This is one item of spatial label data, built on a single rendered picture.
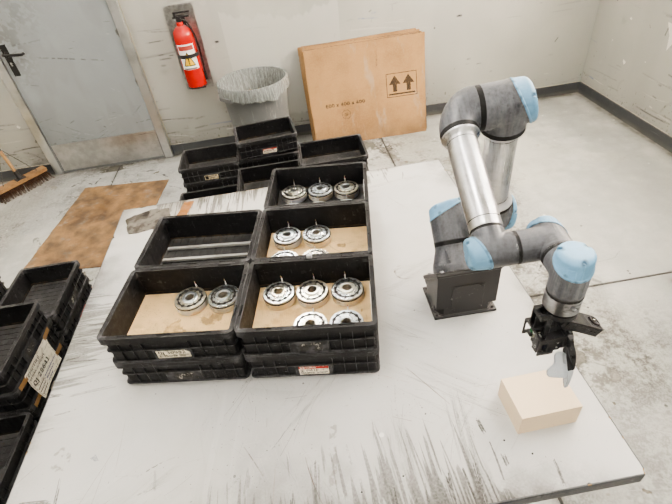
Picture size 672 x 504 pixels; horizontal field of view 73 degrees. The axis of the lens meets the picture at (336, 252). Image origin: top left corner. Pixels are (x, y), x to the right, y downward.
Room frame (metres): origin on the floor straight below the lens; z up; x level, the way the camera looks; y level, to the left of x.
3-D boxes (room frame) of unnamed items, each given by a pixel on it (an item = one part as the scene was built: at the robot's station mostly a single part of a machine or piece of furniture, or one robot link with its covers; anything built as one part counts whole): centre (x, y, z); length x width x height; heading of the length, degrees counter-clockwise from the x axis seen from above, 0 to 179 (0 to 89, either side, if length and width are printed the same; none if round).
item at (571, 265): (0.64, -0.46, 1.21); 0.09 x 0.08 x 0.11; 177
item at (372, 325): (0.97, 0.10, 0.92); 0.40 x 0.30 x 0.02; 84
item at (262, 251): (1.27, 0.07, 0.87); 0.40 x 0.30 x 0.11; 84
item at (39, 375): (1.26, 1.28, 0.41); 0.31 x 0.02 x 0.16; 3
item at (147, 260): (1.31, 0.47, 0.87); 0.40 x 0.30 x 0.11; 84
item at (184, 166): (2.86, 0.77, 0.31); 0.40 x 0.30 x 0.34; 93
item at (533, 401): (0.64, -0.48, 0.74); 0.16 x 0.12 x 0.07; 95
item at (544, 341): (0.63, -0.45, 1.05); 0.09 x 0.08 x 0.12; 94
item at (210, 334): (1.01, 0.50, 0.92); 0.40 x 0.30 x 0.02; 84
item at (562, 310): (0.63, -0.46, 1.13); 0.08 x 0.08 x 0.05
